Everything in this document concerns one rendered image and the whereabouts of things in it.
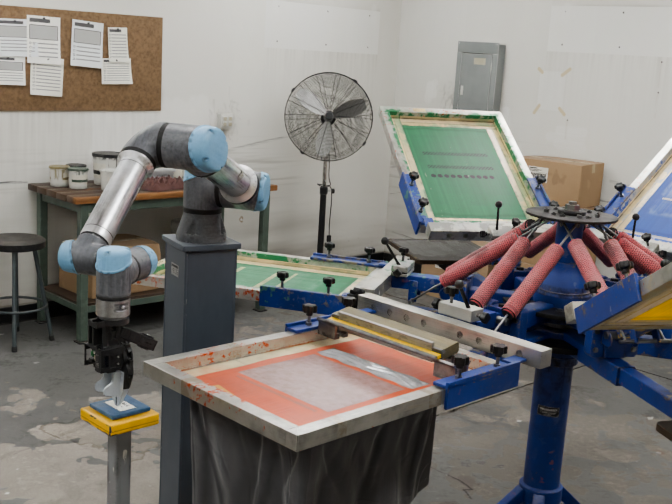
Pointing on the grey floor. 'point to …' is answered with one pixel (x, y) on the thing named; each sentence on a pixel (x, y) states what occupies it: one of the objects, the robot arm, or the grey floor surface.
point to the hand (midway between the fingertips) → (120, 399)
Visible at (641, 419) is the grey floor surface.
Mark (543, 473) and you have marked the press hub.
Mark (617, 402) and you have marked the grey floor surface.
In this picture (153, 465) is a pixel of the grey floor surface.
